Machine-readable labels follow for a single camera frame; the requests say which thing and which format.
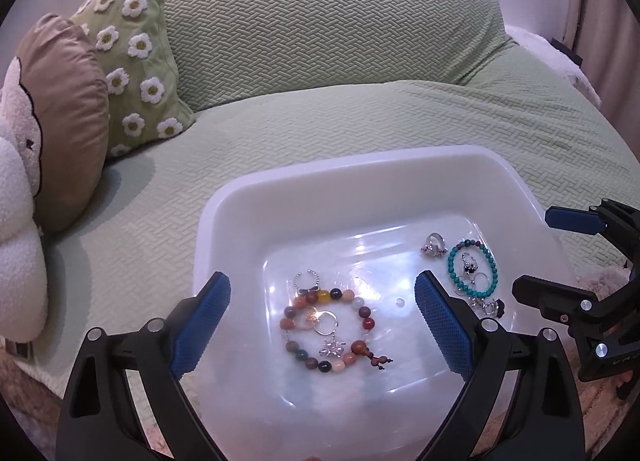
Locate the turquoise bead bracelet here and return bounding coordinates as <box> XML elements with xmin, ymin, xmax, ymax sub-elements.
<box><xmin>446</xmin><ymin>238</ymin><xmax>501</xmax><ymax>299</ymax></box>

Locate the silver ornate wide ring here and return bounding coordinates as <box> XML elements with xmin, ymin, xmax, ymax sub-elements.
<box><xmin>418</xmin><ymin>232</ymin><xmax>447</xmax><ymax>259</ymax></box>

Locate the multicolour wooden bead bracelet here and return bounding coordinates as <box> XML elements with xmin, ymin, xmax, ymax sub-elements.
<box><xmin>278</xmin><ymin>289</ymin><xmax>394</xmax><ymax>375</ymax></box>

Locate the silver ring with black bow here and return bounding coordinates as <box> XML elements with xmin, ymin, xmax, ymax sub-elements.
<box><xmin>292</xmin><ymin>268</ymin><xmax>322</xmax><ymax>297</ymax></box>

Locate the green textured seat cover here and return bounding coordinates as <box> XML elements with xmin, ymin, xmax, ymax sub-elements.
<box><xmin>23</xmin><ymin>46</ymin><xmax>639</xmax><ymax>460</ymax></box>

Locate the white fluffy plush toy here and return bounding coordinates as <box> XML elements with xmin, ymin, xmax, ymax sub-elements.
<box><xmin>1</xmin><ymin>58</ymin><xmax>48</xmax><ymax>343</ymax></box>

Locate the white plastic tray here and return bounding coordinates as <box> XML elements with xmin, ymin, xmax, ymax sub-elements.
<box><xmin>193</xmin><ymin>146</ymin><xmax>576</xmax><ymax>460</ymax></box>

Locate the brown round plush cushion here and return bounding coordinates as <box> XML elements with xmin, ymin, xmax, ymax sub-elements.
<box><xmin>16</xmin><ymin>13</ymin><xmax>110</xmax><ymax>233</ymax></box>

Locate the green sofa backrest cushion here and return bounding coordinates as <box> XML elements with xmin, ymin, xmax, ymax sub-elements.
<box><xmin>165</xmin><ymin>0</ymin><xmax>510</xmax><ymax>111</ymax></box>

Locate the green daisy pillow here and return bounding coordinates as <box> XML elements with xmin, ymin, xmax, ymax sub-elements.
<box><xmin>72</xmin><ymin>0</ymin><xmax>195</xmax><ymax>158</ymax></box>

